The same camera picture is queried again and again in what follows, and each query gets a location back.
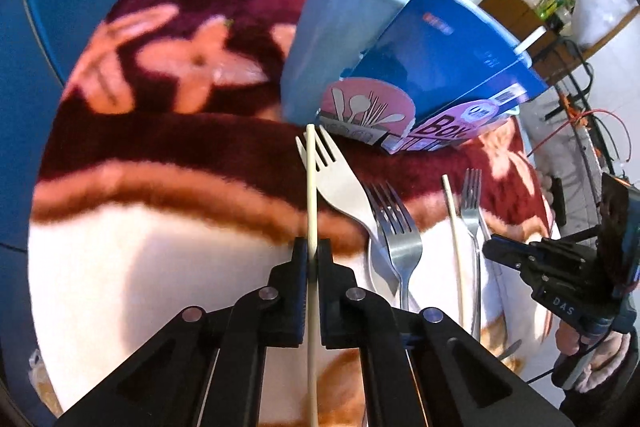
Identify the person's right forearm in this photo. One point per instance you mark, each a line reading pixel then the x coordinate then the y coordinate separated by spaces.
pixel 607 362

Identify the white straw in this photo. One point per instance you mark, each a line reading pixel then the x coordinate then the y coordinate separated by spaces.
pixel 532 39

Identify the light blue utensil holder box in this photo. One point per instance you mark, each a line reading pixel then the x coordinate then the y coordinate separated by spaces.
pixel 325 32

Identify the steel fork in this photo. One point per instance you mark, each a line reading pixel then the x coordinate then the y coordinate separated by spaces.
pixel 471 217
pixel 400 247

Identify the maroon floral blanket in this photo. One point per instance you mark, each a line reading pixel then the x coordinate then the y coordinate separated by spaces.
pixel 150 257

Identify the beige plastic fork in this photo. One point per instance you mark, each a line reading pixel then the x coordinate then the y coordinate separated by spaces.
pixel 340 197

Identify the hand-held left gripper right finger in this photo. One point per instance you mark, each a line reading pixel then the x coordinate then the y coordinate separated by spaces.
pixel 326 292

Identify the pale wooden chopstick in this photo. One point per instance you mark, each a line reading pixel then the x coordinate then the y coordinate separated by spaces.
pixel 311 187
pixel 452 227

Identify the green bottle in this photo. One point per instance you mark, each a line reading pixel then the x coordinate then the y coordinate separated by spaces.
pixel 555 7

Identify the blue pink cardboard sleeve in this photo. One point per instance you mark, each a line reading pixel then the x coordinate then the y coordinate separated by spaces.
pixel 440 57

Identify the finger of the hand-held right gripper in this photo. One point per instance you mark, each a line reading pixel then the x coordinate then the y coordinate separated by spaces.
pixel 510 249
pixel 550 271

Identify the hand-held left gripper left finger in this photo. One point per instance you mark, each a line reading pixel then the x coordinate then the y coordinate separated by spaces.
pixel 299 287

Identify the person's right hand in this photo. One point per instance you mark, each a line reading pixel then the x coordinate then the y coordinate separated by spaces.
pixel 569 339

